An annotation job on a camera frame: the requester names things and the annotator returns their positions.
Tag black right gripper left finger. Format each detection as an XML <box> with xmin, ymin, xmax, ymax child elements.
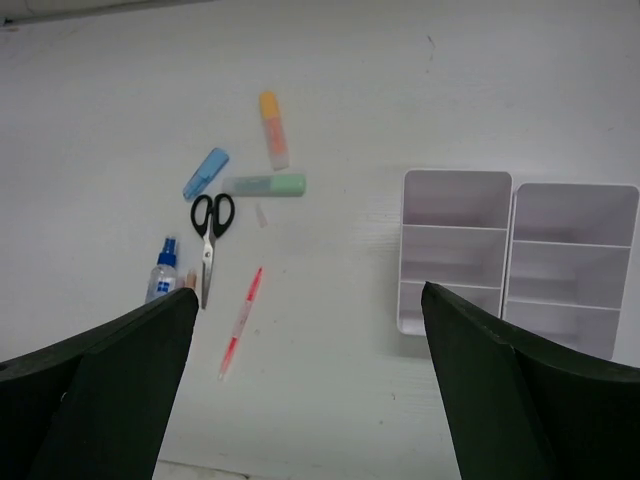
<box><xmin>1</xmin><ymin>288</ymin><xmax>199</xmax><ymax>479</ymax></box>

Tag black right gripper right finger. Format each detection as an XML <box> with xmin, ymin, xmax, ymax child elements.
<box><xmin>421</xmin><ymin>282</ymin><xmax>639</xmax><ymax>479</ymax></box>

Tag orange barrel pen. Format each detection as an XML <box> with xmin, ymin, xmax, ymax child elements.
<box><xmin>184</xmin><ymin>269</ymin><xmax>197</xmax><ymax>290</ymax></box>

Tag red translucent pen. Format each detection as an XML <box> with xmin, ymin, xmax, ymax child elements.
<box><xmin>218</xmin><ymin>267</ymin><xmax>264</xmax><ymax>381</ymax></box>

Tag clear pen cap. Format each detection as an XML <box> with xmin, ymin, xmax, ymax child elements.
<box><xmin>255</xmin><ymin>203</ymin><xmax>268</xmax><ymax>228</ymax></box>

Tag clear blue spray bottle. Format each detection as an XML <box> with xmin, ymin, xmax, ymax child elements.
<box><xmin>145</xmin><ymin>237</ymin><xmax>178</xmax><ymax>303</ymax></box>

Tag white right organizer tray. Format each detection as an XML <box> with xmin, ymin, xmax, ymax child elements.
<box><xmin>502</xmin><ymin>183</ymin><xmax>639</xmax><ymax>360</ymax></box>

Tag white organizer tray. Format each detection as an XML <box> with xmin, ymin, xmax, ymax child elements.
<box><xmin>396</xmin><ymin>169</ymin><xmax>513</xmax><ymax>337</ymax></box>
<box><xmin>502</xmin><ymin>183</ymin><xmax>639</xmax><ymax>360</ymax></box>

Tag white left organizer tray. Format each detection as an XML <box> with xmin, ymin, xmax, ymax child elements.
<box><xmin>396</xmin><ymin>169</ymin><xmax>513</xmax><ymax>337</ymax></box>

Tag blue translucent correction tape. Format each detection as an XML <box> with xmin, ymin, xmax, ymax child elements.
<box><xmin>182</xmin><ymin>148</ymin><xmax>229</xmax><ymax>202</ymax></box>

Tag green highlighter marker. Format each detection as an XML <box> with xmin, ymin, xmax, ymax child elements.
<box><xmin>221</xmin><ymin>174</ymin><xmax>306</xmax><ymax>197</ymax></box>

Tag orange highlighter marker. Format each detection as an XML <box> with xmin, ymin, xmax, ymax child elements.
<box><xmin>259</xmin><ymin>91</ymin><xmax>290</xmax><ymax>171</ymax></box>

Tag black handled scissors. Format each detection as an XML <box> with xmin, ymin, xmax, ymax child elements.
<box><xmin>190</xmin><ymin>193</ymin><xmax>235</xmax><ymax>309</ymax></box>

